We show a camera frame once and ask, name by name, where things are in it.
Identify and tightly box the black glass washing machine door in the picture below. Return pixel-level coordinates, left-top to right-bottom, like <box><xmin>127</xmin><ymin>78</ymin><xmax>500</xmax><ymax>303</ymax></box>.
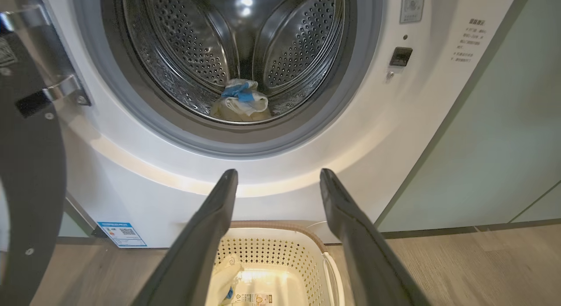
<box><xmin>0</xmin><ymin>0</ymin><xmax>93</xmax><ymax>306</ymax></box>

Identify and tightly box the pale yellow baby garment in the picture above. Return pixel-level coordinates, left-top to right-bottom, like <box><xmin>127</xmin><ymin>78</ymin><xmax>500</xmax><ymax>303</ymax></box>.
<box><xmin>209</xmin><ymin>78</ymin><xmax>273</xmax><ymax>123</ymax></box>
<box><xmin>214</xmin><ymin>253</ymin><xmax>244</xmax><ymax>306</ymax></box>

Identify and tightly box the cream perforated laundry basket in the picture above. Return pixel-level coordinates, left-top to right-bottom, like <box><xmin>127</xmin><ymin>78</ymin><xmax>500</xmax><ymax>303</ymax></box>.
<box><xmin>203</xmin><ymin>220</ymin><xmax>347</xmax><ymax>306</ymax></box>

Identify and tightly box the round white filter cover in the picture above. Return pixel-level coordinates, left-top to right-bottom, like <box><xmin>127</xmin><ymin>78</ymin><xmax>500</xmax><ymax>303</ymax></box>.
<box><xmin>305</xmin><ymin>220</ymin><xmax>329</xmax><ymax>242</ymax></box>

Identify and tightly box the grey rubber door seal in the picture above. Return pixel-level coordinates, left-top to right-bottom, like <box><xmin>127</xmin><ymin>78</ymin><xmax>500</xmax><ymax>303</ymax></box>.
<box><xmin>72</xmin><ymin>0</ymin><xmax>387</xmax><ymax>160</ymax></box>

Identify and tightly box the dark cabinet plinth strip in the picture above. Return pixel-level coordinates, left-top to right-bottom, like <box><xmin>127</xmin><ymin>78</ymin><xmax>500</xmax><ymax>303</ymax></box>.
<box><xmin>379</xmin><ymin>218</ymin><xmax>561</xmax><ymax>240</ymax></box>

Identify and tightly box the chrome door hinge bracket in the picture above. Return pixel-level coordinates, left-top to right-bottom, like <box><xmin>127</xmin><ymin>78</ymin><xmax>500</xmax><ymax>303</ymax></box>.
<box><xmin>0</xmin><ymin>3</ymin><xmax>93</xmax><ymax>107</ymax></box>

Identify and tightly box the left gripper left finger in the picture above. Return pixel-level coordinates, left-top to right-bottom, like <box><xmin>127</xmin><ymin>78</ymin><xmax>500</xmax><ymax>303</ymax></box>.
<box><xmin>131</xmin><ymin>168</ymin><xmax>239</xmax><ymax>306</ymax></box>

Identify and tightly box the blue energy label sticker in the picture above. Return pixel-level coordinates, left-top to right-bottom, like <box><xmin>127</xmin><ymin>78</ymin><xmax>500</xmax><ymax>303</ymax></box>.
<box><xmin>96</xmin><ymin>221</ymin><xmax>148</xmax><ymax>249</ymax></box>

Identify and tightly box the perforated steel washer drum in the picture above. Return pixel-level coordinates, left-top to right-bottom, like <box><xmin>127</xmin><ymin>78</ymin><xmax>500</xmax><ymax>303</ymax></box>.
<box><xmin>122</xmin><ymin>0</ymin><xmax>347</xmax><ymax>123</ymax></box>

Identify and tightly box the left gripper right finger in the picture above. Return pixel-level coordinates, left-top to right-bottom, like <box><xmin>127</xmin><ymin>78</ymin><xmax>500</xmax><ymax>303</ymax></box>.
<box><xmin>320</xmin><ymin>168</ymin><xmax>433</xmax><ymax>306</ymax></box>

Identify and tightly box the white basket product sticker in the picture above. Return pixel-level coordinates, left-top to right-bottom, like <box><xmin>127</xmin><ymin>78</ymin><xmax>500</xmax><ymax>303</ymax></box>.
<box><xmin>232</xmin><ymin>292</ymin><xmax>273</xmax><ymax>306</ymax></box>

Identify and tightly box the white front-load washing machine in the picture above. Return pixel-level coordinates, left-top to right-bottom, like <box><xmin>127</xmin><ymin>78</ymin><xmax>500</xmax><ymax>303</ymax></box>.
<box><xmin>0</xmin><ymin>0</ymin><xmax>520</xmax><ymax>250</ymax></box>

